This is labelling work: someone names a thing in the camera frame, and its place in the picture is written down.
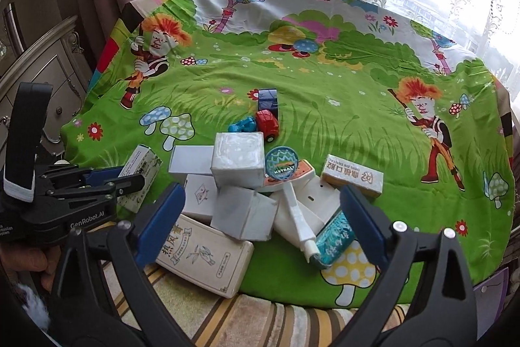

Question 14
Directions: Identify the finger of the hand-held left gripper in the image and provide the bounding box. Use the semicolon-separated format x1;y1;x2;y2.
46;173;146;206
41;165;126;187

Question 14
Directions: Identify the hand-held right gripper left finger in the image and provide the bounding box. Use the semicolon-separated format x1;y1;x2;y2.
43;182;191;347

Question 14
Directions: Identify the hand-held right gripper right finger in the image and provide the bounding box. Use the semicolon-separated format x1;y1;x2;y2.
339;184;476;347

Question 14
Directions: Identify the white and green carton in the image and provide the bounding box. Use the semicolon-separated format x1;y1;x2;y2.
116;145;163;213

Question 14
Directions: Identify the teal packet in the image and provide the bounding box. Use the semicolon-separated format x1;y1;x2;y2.
315;211;358;270

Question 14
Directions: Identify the white box with line drawing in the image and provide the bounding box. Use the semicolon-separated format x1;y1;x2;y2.
181;173;220;223

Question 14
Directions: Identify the white plastic holder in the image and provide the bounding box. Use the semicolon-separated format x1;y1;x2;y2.
270;172;342;250

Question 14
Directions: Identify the gold and white dental box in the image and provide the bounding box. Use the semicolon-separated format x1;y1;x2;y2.
320;154;384;197

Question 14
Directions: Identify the beige box with bird print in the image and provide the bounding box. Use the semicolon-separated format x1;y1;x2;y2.
154;215;254;299

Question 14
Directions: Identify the plain white box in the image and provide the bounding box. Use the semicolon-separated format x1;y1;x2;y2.
168;146;216;185

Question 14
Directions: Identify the white tube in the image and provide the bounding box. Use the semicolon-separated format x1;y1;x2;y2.
280;182;321;263

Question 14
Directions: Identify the orange and white packet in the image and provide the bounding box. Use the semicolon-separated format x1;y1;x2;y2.
260;162;315;193

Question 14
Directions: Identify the white cardboard box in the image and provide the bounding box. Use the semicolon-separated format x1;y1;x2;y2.
210;185;279;242

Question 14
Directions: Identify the white cube box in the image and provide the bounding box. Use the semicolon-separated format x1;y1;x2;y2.
210;131;267;189

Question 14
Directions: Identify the round blue badge tin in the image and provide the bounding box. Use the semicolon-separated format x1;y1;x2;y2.
265;146;301;181

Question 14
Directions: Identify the person's left hand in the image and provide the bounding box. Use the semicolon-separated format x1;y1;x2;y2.
0;243;55;283

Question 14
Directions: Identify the blue toy vehicle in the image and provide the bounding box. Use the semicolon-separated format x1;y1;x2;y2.
227;115;258;134

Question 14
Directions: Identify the grey carved dresser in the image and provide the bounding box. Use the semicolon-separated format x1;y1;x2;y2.
0;1;94;169

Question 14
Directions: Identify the red toy car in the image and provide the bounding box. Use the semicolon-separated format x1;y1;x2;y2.
255;109;281;140

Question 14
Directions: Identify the green cartoon printed cloth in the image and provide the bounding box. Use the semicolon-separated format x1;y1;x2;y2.
61;0;516;309

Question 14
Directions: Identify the dark blue toy box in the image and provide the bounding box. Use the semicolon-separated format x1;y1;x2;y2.
257;88;280;116

